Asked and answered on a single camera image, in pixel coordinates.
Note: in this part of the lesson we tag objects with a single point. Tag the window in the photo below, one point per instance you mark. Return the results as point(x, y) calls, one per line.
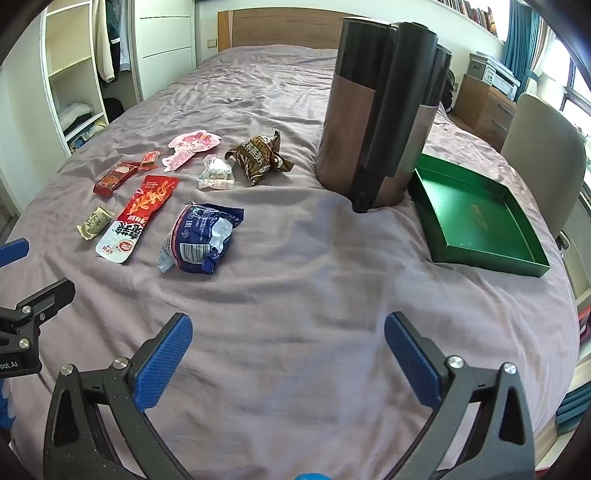
point(563, 83)

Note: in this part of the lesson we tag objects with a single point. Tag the folded clothes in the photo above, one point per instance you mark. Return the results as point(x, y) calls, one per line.
point(78, 120)

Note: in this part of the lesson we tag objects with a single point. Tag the white wardrobe door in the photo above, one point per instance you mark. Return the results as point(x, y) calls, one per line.
point(161, 46)

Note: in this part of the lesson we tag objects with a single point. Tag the long red snack packet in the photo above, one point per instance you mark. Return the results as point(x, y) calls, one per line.
point(138, 212)

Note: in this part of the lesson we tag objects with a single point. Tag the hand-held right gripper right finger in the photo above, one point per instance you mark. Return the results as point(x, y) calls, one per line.
point(411, 360)

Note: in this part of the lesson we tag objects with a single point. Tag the pink snack packet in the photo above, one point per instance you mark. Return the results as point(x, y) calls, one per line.
point(194, 141)

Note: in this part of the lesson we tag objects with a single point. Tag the black bag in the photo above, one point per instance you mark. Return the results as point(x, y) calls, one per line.
point(113, 110)

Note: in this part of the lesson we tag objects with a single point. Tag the white candy packet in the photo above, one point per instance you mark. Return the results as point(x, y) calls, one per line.
point(214, 173)

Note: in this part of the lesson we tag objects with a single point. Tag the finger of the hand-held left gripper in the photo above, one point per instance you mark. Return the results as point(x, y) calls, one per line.
point(46, 297)
point(13, 253)

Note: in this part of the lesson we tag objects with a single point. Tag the small red candy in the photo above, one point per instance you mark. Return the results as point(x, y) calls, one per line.
point(150, 159)

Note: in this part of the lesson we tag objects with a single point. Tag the grey printer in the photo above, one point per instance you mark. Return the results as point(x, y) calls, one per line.
point(494, 74)

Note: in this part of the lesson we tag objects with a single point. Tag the dark red snack packet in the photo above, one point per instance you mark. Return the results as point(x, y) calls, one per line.
point(113, 180)

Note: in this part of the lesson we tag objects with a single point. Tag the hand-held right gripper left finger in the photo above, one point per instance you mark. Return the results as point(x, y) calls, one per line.
point(166, 360)

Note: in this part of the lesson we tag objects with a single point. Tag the brown snack packet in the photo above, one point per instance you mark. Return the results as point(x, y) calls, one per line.
point(256, 154)

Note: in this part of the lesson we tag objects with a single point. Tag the black backpack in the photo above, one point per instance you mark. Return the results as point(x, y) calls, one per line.
point(448, 97)

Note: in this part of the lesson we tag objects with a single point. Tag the row of books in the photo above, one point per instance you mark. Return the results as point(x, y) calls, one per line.
point(466, 11)

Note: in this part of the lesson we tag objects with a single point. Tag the beige chair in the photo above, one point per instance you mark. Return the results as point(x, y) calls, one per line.
point(535, 138)

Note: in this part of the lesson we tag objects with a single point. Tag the hanging clothes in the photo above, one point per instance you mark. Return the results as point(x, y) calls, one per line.
point(106, 41)

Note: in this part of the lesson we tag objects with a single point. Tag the wooden nightstand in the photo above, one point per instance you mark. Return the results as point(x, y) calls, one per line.
point(480, 106)

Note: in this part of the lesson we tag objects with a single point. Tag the brown and black kettle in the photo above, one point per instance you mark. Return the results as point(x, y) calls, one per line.
point(351, 115)

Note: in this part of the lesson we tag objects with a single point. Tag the teal curtain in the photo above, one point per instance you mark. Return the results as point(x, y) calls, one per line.
point(517, 46)

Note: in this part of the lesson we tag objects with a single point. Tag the green box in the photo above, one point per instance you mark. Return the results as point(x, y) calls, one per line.
point(471, 221)

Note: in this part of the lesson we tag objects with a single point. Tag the blue snack packet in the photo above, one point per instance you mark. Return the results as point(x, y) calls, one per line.
point(198, 240)

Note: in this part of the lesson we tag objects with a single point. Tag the white shelf unit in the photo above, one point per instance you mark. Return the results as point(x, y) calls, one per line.
point(51, 92)

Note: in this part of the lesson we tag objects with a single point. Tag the bed with purple sheet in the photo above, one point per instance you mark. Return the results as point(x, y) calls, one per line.
point(300, 277)

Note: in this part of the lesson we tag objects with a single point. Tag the small beige snack packet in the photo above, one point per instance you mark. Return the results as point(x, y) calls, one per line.
point(94, 223)

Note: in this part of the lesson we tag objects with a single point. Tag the wooden headboard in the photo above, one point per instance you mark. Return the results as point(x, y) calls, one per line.
point(277, 27)

